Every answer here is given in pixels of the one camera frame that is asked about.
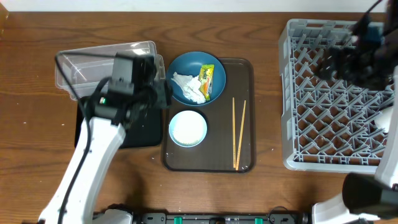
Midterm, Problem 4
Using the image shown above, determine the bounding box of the yellow green snack wrapper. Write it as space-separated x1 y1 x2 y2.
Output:
198 64 215 101

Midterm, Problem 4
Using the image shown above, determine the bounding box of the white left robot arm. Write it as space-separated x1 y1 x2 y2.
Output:
38 52 172 223

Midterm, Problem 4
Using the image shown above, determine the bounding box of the dark brown serving tray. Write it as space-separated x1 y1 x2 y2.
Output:
162 58 256 173

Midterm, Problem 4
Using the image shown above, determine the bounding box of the right wooden chopstick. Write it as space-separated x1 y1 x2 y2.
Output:
235 100 246 171

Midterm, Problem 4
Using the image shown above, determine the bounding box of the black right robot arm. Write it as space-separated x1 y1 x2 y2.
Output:
311 0 397 223

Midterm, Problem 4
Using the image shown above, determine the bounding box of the black plastic tray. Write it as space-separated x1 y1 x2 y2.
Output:
74 108 163 149

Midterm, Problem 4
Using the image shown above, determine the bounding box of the clear plastic bin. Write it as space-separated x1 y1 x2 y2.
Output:
55 40 165 100

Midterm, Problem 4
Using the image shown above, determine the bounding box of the crumpled white tissue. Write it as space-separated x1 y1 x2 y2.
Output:
172 72 206 104

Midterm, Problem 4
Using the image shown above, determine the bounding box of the left wooden chopstick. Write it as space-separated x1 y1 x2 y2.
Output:
232 97 236 169

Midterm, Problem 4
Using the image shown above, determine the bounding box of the cream paper cup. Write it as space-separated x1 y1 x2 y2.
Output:
374 106 393 133

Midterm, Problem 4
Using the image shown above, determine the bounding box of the dark blue bowl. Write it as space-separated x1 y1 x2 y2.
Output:
165 52 226 106

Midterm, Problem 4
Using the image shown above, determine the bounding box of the wooden chopstick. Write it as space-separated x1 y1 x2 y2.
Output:
235 100 246 171
232 97 236 169

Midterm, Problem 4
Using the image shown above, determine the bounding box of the grey dishwasher rack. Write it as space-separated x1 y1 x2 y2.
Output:
279 19 396 174

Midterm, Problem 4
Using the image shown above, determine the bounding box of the light blue rice bowl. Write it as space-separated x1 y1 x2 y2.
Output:
169 110 208 147

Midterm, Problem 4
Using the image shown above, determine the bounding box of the black rail with green clips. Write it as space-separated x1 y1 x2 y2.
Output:
93 203 312 224

